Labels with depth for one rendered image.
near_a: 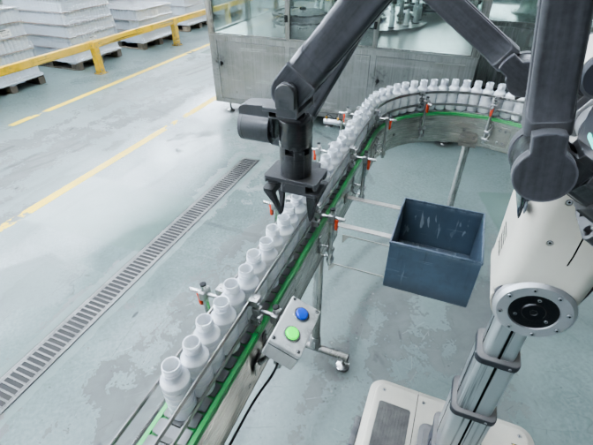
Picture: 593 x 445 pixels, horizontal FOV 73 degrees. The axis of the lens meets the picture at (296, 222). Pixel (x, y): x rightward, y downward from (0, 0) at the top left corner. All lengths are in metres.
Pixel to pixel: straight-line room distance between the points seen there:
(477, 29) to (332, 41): 0.49
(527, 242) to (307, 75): 0.53
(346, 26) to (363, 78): 3.77
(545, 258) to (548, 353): 1.76
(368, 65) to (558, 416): 3.28
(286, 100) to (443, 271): 1.03
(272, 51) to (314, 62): 4.03
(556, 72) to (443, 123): 1.95
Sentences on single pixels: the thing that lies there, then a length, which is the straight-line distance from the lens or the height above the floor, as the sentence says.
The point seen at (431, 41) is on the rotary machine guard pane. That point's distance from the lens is 4.22.
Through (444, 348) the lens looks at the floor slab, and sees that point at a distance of 2.43.
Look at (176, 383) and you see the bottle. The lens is 0.88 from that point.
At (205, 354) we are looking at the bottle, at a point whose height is 1.13.
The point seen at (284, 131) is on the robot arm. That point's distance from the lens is 0.68.
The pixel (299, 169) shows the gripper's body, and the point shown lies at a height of 1.51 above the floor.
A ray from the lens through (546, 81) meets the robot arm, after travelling 0.61.
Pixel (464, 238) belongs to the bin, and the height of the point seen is 0.81.
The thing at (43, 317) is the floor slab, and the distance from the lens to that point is 2.84.
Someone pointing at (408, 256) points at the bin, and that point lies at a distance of 1.49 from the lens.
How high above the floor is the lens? 1.85
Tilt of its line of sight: 36 degrees down
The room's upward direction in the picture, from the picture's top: straight up
